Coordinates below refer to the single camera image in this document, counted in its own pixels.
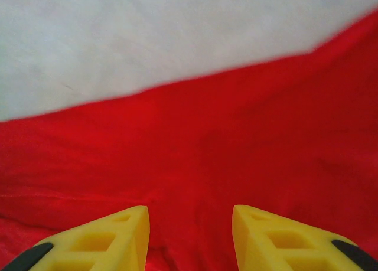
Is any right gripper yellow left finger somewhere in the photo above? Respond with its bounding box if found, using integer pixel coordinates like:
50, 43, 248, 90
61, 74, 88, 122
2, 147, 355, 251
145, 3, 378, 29
0, 205, 152, 271

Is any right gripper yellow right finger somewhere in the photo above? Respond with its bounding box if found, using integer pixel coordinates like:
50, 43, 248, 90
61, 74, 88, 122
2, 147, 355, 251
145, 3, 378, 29
231, 204, 378, 271

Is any red t-shirt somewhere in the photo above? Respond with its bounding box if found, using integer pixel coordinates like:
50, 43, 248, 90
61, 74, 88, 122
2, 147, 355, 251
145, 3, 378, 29
0, 9, 378, 271

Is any grey table cloth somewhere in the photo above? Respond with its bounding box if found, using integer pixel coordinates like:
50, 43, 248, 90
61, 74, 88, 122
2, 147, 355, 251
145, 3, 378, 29
0, 0, 378, 121

